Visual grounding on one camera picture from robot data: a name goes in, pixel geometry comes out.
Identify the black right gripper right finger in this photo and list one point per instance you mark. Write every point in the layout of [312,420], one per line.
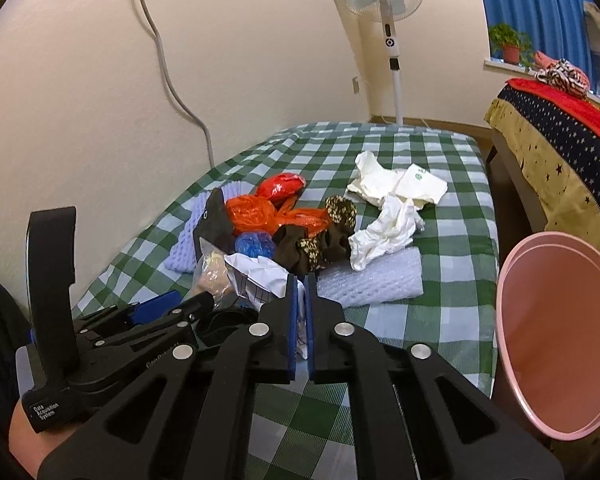
[414,416]

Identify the white foam net sleeve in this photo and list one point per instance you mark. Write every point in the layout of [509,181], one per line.
[392,277]

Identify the potted green plant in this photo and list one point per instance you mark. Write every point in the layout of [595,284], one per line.
[515,47]

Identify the white crumpled printed paper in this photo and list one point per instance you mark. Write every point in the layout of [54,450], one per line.
[260,280]

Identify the orange plastic bag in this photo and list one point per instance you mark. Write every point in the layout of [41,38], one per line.
[252,213]

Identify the lavender foam net sleeve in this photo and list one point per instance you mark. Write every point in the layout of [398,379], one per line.
[183,255]

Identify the star patterned blanket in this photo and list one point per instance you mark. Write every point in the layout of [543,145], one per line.
[555,139]

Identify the red crumpled plastic wrapper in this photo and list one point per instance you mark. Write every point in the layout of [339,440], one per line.
[281,187]

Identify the striped crumpled cloth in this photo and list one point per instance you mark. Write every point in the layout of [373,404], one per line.
[566,77]

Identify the blue curtain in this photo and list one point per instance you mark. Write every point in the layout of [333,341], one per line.
[555,27]

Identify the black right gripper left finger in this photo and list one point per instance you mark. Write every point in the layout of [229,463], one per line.
[189,415]

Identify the blue crumpled plastic bag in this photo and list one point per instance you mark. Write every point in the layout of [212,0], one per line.
[255,244]

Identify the pink plastic trash bin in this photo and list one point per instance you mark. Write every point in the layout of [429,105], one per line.
[548,332]

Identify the clear plastic snack bag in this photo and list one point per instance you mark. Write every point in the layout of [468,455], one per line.
[211,273]

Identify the white paper bag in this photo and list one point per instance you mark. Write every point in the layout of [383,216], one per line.
[374,183]

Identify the brown patterned cloth scrap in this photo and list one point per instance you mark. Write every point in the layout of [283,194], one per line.
[319,241]

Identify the black plastic wrapper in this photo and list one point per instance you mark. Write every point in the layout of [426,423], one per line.
[214,225]

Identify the white crumpled tissue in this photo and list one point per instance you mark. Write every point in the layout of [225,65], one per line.
[392,231]

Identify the person's left hand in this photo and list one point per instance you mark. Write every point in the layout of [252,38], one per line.
[28,447]

